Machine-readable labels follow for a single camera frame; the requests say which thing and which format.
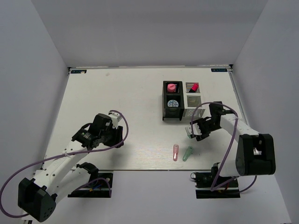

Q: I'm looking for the white slotted organizer container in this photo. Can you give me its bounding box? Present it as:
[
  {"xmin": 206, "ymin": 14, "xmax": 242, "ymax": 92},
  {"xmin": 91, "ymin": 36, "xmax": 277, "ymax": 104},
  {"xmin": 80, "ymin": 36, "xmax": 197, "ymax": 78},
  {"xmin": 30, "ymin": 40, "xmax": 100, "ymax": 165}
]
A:
[{"xmin": 183, "ymin": 82, "xmax": 202, "ymax": 119}]

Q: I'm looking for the right blue table label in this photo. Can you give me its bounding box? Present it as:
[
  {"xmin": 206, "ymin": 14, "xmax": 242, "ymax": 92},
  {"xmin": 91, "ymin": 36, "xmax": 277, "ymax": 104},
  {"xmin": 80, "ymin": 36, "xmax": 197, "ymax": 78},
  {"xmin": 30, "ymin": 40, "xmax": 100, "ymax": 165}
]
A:
[{"xmin": 211, "ymin": 68, "xmax": 228, "ymax": 72}]

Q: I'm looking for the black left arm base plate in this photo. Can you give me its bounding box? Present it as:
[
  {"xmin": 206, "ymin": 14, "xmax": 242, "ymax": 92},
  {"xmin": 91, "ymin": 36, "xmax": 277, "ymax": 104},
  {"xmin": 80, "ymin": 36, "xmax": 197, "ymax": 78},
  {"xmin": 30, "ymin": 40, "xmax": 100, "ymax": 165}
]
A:
[{"xmin": 67, "ymin": 172, "xmax": 114, "ymax": 198}]

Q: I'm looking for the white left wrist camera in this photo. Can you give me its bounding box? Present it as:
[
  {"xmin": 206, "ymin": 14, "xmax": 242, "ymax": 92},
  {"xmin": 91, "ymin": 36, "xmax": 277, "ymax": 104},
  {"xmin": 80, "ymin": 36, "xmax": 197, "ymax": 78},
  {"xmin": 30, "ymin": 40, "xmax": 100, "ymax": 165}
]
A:
[{"xmin": 108, "ymin": 111, "xmax": 122, "ymax": 129}]

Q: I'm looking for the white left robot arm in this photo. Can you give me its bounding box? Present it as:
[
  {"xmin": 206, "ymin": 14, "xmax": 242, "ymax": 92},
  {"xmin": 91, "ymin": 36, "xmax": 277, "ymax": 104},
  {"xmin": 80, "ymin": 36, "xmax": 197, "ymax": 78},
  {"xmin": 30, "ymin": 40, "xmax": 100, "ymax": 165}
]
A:
[{"xmin": 18, "ymin": 110, "xmax": 125, "ymax": 223}]

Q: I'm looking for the blue table label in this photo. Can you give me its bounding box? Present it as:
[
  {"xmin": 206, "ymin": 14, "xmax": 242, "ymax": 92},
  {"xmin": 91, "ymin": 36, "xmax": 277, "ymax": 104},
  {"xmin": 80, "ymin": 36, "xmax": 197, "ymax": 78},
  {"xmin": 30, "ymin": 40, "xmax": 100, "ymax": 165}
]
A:
[
  {"xmin": 211, "ymin": 68, "xmax": 228, "ymax": 72},
  {"xmin": 71, "ymin": 70, "xmax": 87, "ymax": 74}
]

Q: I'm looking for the left blue table label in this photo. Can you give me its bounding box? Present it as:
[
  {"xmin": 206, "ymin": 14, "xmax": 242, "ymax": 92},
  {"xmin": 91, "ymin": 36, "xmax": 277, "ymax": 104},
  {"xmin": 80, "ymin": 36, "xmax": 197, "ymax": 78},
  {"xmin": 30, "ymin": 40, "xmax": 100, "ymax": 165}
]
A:
[{"xmin": 71, "ymin": 70, "xmax": 87, "ymax": 74}]

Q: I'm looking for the black organizer container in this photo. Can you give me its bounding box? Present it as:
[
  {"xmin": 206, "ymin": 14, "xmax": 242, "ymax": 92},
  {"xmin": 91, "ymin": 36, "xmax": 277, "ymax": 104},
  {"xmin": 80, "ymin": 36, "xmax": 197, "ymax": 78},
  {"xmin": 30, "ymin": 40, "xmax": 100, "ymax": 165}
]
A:
[{"xmin": 162, "ymin": 81, "xmax": 185, "ymax": 121}]

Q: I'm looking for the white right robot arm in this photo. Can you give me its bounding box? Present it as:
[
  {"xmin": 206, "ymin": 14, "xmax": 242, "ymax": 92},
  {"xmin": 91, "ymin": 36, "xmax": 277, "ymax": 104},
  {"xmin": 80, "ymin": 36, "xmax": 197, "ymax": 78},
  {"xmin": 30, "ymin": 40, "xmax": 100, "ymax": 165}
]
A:
[{"xmin": 186, "ymin": 101, "xmax": 276, "ymax": 191}]

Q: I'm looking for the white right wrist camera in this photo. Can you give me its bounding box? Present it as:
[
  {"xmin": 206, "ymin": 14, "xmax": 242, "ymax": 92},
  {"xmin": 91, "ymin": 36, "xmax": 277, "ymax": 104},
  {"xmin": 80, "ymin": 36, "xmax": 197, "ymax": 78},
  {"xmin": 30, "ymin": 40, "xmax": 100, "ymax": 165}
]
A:
[{"xmin": 185, "ymin": 123, "xmax": 202, "ymax": 138}]

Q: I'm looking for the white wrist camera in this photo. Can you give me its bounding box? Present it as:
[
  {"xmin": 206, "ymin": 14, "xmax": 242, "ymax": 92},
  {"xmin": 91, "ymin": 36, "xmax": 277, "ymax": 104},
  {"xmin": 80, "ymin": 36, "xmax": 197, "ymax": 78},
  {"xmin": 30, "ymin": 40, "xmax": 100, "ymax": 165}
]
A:
[
  {"xmin": 108, "ymin": 111, "xmax": 122, "ymax": 129},
  {"xmin": 185, "ymin": 123, "xmax": 202, "ymax": 138}
]

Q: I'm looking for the pink cap black highlighter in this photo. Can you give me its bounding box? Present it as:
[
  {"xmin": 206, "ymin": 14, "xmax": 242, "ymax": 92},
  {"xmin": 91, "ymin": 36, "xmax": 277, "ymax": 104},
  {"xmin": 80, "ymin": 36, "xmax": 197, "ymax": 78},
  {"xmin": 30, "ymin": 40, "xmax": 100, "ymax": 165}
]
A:
[{"xmin": 189, "ymin": 83, "xmax": 199, "ymax": 93}]

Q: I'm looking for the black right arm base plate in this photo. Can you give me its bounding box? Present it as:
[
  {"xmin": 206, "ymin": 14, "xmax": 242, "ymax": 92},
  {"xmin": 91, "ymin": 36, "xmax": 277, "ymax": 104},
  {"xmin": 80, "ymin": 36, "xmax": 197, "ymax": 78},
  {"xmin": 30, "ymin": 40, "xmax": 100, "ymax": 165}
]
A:
[{"xmin": 190, "ymin": 172, "xmax": 240, "ymax": 199}]

